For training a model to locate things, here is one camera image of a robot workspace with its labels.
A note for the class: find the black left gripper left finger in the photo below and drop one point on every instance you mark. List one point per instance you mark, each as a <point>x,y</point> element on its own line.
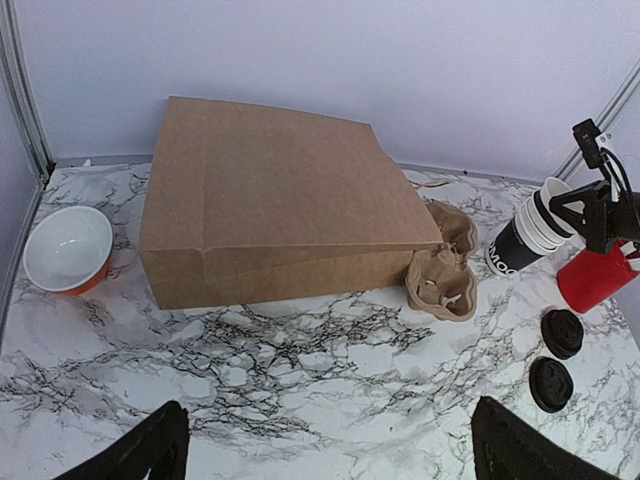
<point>156,448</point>

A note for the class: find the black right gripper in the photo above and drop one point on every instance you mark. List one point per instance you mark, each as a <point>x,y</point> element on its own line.
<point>590,211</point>

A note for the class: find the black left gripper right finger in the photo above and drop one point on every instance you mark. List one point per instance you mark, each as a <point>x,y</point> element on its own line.
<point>506,447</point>

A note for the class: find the black coffee cup lid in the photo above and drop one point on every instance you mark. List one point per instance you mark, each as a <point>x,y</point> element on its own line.
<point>551,384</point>
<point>562,333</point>

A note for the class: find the stack of black paper cups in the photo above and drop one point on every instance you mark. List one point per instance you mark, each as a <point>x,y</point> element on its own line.
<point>533,233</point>

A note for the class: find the red ribbed plastic cup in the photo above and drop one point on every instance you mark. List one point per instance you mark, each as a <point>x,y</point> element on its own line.
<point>590,278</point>

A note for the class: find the brown cardboard cup carrier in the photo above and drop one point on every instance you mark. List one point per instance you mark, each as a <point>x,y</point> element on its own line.
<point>439,280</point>

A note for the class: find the orange white ceramic bowl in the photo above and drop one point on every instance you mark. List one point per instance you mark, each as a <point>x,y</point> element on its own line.
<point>69,251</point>

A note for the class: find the brown paper bag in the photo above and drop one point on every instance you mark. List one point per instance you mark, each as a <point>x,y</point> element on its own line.
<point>250,204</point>

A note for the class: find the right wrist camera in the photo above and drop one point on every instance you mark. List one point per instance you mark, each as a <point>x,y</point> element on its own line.
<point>592,144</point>

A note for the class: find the right aluminium frame post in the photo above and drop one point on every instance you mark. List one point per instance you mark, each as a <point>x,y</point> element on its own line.
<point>610,114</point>

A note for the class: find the aluminium frame post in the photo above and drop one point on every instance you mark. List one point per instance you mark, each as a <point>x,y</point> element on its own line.
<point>610,114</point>
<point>16,82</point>

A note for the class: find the paper bag twine handle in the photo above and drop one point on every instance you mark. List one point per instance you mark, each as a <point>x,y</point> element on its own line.
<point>429,184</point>

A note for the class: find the left aluminium frame post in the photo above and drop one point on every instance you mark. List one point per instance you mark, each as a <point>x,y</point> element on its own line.
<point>16,82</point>

